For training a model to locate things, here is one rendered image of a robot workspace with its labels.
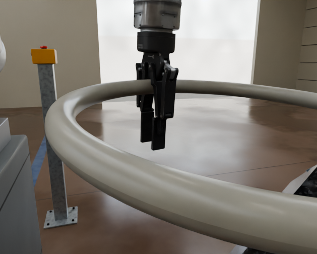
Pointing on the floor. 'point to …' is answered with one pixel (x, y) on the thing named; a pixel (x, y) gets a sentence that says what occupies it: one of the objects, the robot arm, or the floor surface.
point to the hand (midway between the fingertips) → (152, 131)
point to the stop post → (60, 192)
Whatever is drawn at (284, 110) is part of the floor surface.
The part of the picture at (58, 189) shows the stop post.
